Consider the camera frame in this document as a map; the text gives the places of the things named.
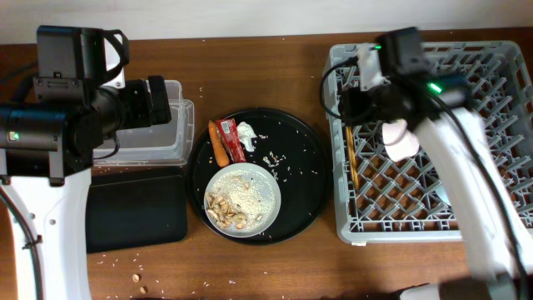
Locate white pink bowl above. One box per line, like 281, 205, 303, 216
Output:
381, 119, 420, 163

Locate red snack wrapper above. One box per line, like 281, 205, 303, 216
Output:
216, 118, 247, 163

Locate orange carrot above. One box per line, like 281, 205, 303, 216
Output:
208, 121, 230, 168

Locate white tissue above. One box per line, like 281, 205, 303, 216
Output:
237, 122, 257, 153

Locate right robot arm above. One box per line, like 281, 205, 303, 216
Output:
340, 27, 532, 299

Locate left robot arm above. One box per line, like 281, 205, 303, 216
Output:
1, 25, 172, 299

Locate grey dishwasher rack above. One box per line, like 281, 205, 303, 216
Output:
324, 41, 532, 245

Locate clear plastic bin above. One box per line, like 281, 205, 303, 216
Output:
94, 80, 195, 167

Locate black rectangular tray bin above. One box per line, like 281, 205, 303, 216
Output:
85, 167, 187, 254

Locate round black serving tray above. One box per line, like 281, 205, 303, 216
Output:
186, 107, 333, 246

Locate grey plate with food scraps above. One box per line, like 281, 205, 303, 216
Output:
202, 162, 281, 239

